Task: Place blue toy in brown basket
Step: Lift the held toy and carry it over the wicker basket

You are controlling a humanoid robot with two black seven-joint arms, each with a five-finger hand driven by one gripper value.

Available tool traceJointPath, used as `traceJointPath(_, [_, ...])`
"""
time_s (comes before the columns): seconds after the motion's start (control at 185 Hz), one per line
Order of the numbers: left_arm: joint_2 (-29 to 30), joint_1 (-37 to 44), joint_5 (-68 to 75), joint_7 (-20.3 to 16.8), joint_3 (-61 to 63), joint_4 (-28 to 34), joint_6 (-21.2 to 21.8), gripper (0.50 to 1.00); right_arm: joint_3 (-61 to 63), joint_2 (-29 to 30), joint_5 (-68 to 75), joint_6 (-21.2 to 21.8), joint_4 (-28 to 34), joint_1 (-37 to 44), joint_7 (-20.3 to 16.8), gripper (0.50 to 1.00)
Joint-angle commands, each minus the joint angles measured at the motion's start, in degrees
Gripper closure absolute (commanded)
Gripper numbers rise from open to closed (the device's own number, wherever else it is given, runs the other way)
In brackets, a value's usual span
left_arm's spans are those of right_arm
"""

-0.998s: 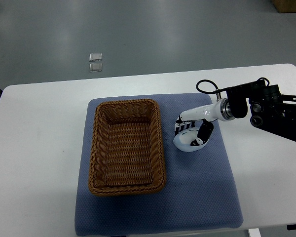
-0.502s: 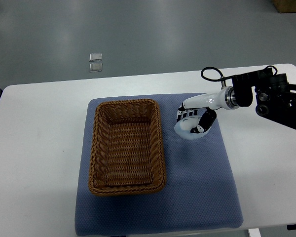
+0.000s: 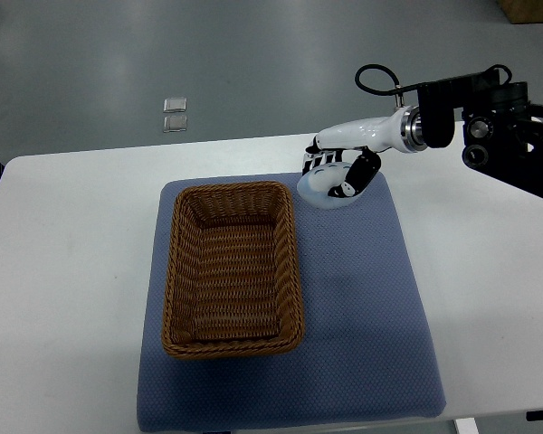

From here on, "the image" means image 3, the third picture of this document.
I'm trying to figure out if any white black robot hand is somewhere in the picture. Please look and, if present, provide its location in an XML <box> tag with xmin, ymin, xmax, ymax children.
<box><xmin>301</xmin><ymin>109</ymin><xmax>419</xmax><ymax>198</ymax></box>

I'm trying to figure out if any light blue egg-shaped toy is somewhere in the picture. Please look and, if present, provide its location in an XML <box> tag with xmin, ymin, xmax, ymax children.
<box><xmin>297</xmin><ymin>162</ymin><xmax>361</xmax><ymax>210</ymax></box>

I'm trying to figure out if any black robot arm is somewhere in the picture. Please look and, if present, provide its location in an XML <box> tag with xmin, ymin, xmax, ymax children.
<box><xmin>298</xmin><ymin>64</ymin><xmax>543</xmax><ymax>209</ymax></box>

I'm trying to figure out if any brown wicker basket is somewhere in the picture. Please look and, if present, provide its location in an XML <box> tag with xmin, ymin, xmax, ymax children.
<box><xmin>161</xmin><ymin>181</ymin><xmax>305</xmax><ymax>360</ymax></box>

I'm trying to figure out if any lower metal floor plate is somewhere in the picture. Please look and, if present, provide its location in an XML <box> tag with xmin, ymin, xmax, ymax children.
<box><xmin>163</xmin><ymin>114</ymin><xmax>187</xmax><ymax>133</ymax></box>

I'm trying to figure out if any metal floor plate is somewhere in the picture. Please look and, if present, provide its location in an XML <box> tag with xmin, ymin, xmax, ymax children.
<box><xmin>163</xmin><ymin>114</ymin><xmax>187</xmax><ymax>133</ymax></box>
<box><xmin>163</xmin><ymin>97</ymin><xmax>187</xmax><ymax>113</ymax></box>

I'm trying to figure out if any upper metal floor plate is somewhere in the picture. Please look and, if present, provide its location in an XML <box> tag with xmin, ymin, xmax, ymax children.
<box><xmin>163</xmin><ymin>97</ymin><xmax>187</xmax><ymax>113</ymax></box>

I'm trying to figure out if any blue fabric mat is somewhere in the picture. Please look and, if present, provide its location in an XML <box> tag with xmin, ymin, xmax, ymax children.
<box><xmin>137</xmin><ymin>175</ymin><xmax>445</xmax><ymax>432</ymax></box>

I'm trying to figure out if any brown cardboard box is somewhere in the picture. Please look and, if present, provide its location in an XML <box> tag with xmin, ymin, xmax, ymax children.
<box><xmin>498</xmin><ymin>0</ymin><xmax>543</xmax><ymax>24</ymax></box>

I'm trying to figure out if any white table leg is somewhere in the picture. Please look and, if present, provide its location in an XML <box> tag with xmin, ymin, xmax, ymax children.
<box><xmin>453</xmin><ymin>418</ymin><xmax>480</xmax><ymax>434</ymax></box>

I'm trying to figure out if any black cable loop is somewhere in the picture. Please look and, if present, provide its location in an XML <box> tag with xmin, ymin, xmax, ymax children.
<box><xmin>355</xmin><ymin>63</ymin><xmax>402</xmax><ymax>97</ymax></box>

